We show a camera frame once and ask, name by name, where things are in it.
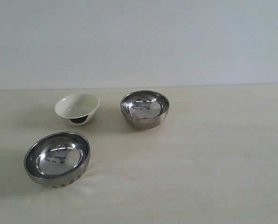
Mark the smooth stainless steel bowl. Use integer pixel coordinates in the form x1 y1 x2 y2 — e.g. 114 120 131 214
120 90 170 130

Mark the white ceramic bowl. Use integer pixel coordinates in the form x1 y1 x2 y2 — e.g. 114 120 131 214
54 93 100 126

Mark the ribbed stainless steel bowl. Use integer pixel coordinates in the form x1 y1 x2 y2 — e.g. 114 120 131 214
24 132 91 189

